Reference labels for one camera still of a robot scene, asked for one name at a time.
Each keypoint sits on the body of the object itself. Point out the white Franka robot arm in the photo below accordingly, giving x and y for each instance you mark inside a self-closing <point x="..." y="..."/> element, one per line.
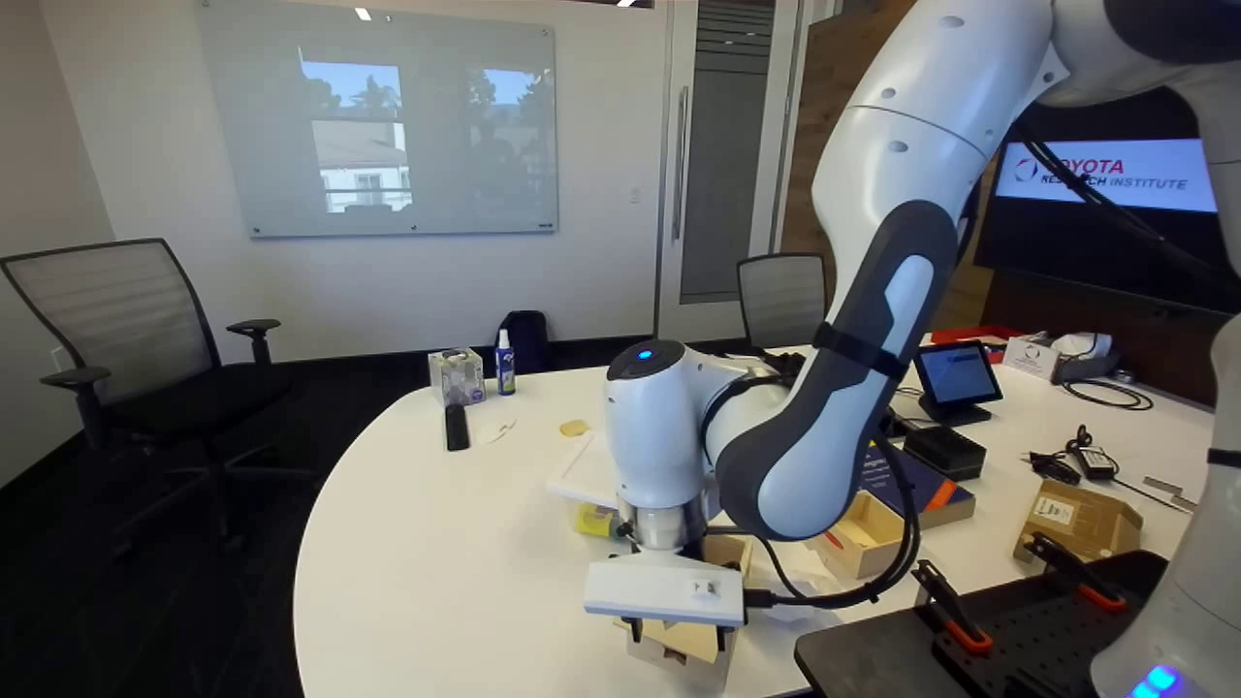
<point x="907" y="196"/>

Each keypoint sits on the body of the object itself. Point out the black tablet on stand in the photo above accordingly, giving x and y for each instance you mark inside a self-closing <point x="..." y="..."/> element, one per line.
<point x="959" y="379"/>

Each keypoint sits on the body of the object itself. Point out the clear plastic container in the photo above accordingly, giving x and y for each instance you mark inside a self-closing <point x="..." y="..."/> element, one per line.
<point x="456" y="379"/>

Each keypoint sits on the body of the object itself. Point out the yellow round disc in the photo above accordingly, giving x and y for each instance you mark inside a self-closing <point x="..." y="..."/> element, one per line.
<point x="573" y="427"/>

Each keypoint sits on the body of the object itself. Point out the black mesh office chair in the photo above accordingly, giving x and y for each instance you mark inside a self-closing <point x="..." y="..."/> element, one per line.
<point x="129" y="334"/>

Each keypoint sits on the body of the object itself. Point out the blue book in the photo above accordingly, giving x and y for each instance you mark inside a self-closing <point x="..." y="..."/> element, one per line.
<point x="952" y="500"/>

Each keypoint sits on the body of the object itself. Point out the white door with glass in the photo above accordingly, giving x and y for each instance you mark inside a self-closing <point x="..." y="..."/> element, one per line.
<point x="723" y="158"/>

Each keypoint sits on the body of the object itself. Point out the black remote control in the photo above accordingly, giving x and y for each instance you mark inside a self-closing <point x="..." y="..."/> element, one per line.
<point x="456" y="427"/>

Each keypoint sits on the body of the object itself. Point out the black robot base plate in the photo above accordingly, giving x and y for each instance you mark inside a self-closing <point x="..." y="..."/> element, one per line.
<point x="1022" y="642"/>

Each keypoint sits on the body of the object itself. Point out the glass whiteboard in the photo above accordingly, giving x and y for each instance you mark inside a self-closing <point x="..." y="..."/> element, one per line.
<point x="388" y="120"/>

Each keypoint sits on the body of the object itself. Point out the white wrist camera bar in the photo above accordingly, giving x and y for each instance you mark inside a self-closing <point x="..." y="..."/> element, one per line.
<point x="665" y="590"/>

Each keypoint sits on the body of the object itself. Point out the white headset device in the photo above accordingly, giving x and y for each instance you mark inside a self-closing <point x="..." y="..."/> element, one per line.
<point x="1084" y="354"/>

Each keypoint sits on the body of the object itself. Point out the black orange clamp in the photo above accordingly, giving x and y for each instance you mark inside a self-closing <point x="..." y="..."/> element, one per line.
<point x="1071" y="575"/>
<point x="952" y="611"/>

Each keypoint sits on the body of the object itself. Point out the black power adapter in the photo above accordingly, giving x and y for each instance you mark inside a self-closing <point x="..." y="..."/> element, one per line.
<point x="1084" y="460"/>

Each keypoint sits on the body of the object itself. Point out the small black box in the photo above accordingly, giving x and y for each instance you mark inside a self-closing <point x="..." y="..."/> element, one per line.
<point x="950" y="453"/>

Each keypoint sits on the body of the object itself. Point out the metal hex key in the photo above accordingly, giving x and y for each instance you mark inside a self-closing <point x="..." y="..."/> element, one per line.
<point x="1168" y="491"/>

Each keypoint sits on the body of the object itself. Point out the red flat object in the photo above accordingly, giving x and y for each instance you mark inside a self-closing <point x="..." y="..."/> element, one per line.
<point x="975" y="334"/>

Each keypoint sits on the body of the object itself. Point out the small open wooden box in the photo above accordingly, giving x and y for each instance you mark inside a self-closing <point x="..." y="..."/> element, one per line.
<point x="869" y="529"/>

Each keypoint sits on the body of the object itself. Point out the white flat tray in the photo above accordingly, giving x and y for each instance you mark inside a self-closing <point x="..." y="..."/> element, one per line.
<point x="585" y="471"/>

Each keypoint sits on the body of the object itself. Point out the yellow green toy blocks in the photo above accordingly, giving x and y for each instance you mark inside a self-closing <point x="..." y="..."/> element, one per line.
<point x="598" y="525"/>

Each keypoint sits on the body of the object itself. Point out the small spray bottle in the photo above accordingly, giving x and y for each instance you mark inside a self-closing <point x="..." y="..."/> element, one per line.
<point x="505" y="372"/>

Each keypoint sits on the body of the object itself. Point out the brown cardboard box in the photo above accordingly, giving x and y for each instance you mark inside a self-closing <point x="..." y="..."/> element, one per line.
<point x="1071" y="522"/>

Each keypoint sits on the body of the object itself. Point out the grey mesh office chair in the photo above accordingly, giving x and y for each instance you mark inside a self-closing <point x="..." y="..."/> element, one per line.
<point x="778" y="299"/>

